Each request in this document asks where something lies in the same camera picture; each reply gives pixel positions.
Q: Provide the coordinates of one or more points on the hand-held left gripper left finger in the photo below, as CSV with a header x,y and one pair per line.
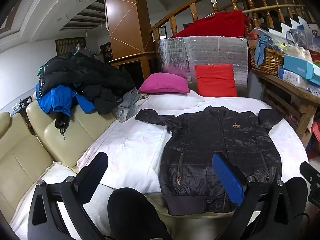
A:
x,y
93,177

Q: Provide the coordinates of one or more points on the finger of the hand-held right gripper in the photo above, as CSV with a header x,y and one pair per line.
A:
x,y
311,172

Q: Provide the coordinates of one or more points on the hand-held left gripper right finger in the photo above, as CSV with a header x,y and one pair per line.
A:
x,y
227,180

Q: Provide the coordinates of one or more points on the black quilted jacket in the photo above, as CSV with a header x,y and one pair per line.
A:
x,y
212,135

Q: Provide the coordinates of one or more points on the white floral blanket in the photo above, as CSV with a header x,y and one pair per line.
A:
x,y
135,150

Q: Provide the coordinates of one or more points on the person's left leg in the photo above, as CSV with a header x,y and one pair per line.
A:
x,y
132,215

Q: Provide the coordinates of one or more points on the cream leather sofa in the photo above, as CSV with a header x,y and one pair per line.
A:
x,y
22,160

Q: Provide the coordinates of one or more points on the grey garment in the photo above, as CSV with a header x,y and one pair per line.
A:
x,y
127,105

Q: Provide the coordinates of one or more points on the blue white packet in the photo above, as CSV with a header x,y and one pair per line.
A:
x,y
313,88

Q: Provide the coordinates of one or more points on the blue jacket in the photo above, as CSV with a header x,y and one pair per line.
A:
x,y
60,98

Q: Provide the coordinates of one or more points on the wooden table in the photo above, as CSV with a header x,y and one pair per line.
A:
x,y
287,90

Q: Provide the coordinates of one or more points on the white fleece throw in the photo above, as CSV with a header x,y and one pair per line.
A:
x,y
22,227

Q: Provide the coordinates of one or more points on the white blue tissue pack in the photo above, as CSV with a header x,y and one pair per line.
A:
x,y
292,78

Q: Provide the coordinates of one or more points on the red pillow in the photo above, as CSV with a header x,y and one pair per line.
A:
x,y
216,80

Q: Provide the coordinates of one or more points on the black puffer coat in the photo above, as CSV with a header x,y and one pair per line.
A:
x,y
85,75

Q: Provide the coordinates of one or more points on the light blue cardboard box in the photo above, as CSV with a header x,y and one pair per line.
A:
x,y
300,67

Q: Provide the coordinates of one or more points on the magenta pillow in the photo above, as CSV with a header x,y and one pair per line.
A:
x,y
165,83

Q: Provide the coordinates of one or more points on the wicker basket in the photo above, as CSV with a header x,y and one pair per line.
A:
x,y
270,60

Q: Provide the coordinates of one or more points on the beige knitted cloth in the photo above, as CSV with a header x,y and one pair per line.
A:
x,y
298,52

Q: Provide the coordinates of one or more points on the blue cloth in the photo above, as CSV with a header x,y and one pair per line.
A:
x,y
262,50

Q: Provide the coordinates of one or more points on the dark wooden cabinet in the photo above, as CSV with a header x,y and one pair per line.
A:
x,y
70,46

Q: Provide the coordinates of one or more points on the clear bag with dark item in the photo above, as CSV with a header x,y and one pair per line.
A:
x,y
298,37

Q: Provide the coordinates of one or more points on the red cloth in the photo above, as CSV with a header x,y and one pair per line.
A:
x,y
217,26

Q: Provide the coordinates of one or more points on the wooden pillar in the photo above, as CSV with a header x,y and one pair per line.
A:
x,y
125,17

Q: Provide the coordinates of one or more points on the wooden stair railing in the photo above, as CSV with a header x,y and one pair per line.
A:
x,y
193,7

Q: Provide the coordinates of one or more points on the framed wall picture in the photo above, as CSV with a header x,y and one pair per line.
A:
x,y
162,32

